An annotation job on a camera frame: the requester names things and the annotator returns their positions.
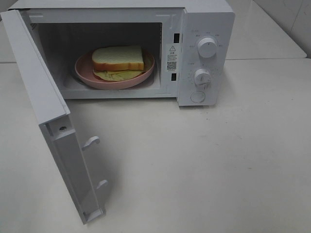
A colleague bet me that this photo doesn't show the white bread sandwich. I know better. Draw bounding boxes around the white bread sandwich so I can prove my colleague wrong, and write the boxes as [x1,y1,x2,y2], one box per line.
[92,46,151,82]

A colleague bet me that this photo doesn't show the white warning label sticker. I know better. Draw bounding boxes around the white warning label sticker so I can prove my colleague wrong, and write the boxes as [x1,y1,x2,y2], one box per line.
[165,43,180,73]

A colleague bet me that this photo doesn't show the round white door-release button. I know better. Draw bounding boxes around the round white door-release button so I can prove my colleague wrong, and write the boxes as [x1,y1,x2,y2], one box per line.
[190,91,206,103]

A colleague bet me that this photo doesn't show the pink round plate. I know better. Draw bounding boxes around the pink round plate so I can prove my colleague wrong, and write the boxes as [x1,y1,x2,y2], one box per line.
[75,51,156,90]

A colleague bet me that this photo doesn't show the white microwave oven body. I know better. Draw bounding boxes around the white microwave oven body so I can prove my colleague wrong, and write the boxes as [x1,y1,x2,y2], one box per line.
[7,0,235,106]

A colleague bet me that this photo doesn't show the glass microwave turntable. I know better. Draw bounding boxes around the glass microwave turntable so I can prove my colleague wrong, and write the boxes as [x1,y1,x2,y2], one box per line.
[63,72,160,90]

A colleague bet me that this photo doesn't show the lower white timer knob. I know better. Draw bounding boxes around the lower white timer knob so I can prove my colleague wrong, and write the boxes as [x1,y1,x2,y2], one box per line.
[193,69,211,86]

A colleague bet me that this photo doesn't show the upper white power knob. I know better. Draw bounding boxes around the upper white power knob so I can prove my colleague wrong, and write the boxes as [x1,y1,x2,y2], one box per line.
[197,36,218,58]

